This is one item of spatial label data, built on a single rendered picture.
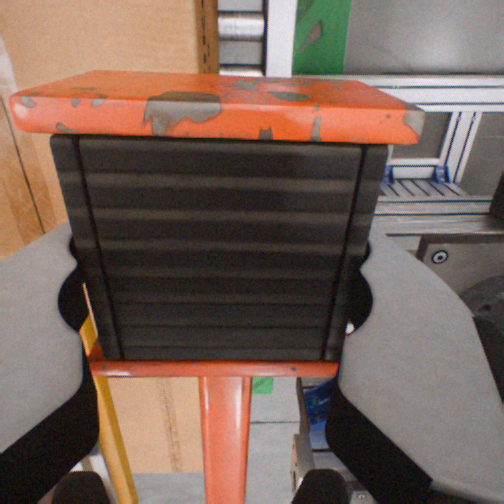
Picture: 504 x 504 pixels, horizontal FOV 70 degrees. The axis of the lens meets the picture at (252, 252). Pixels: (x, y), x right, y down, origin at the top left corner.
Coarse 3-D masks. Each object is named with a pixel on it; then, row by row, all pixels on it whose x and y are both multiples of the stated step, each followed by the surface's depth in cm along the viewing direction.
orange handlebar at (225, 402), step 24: (216, 384) 14; (240, 384) 14; (216, 408) 15; (240, 408) 15; (216, 432) 16; (240, 432) 16; (216, 456) 17; (240, 456) 17; (216, 480) 18; (240, 480) 18
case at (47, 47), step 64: (0, 0) 32; (64, 0) 32; (128, 0) 32; (192, 0) 32; (0, 64) 35; (64, 64) 35; (128, 64) 35; (192, 64) 35; (0, 128) 38; (0, 192) 41
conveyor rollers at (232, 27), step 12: (228, 12) 67; (240, 12) 67; (252, 12) 67; (228, 24) 67; (240, 24) 67; (252, 24) 67; (264, 24) 69; (228, 36) 69; (240, 36) 69; (252, 36) 69; (228, 72) 72; (240, 72) 72; (252, 72) 72
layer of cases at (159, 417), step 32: (0, 256) 93; (128, 384) 120; (160, 384) 121; (192, 384) 121; (128, 416) 129; (160, 416) 130; (192, 416) 130; (128, 448) 140; (160, 448) 140; (192, 448) 141
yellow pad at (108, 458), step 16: (96, 384) 32; (112, 400) 35; (112, 416) 35; (112, 432) 36; (96, 448) 36; (112, 448) 37; (96, 464) 38; (112, 464) 39; (128, 464) 41; (112, 480) 40; (128, 480) 41; (112, 496) 41; (128, 496) 43
